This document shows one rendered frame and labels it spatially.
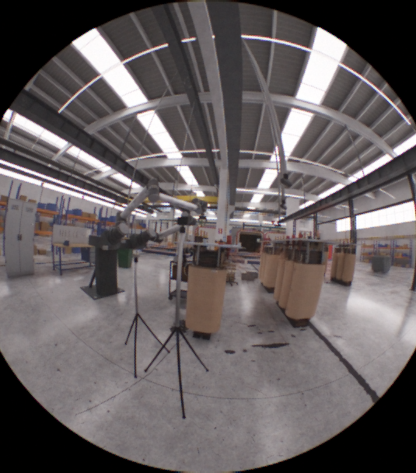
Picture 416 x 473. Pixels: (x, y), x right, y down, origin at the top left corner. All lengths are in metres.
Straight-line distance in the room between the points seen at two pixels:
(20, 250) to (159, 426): 4.66
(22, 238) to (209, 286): 4.79
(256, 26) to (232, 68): 5.53
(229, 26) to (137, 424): 4.77
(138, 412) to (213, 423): 0.58
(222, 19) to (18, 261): 6.51
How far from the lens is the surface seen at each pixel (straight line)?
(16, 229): 4.90
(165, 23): 5.63
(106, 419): 1.55
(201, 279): 1.70
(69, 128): 7.19
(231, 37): 3.40
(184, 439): 1.42
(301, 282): 2.50
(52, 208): 8.60
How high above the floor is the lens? 1.39
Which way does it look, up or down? 2 degrees up
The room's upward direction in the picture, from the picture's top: 5 degrees clockwise
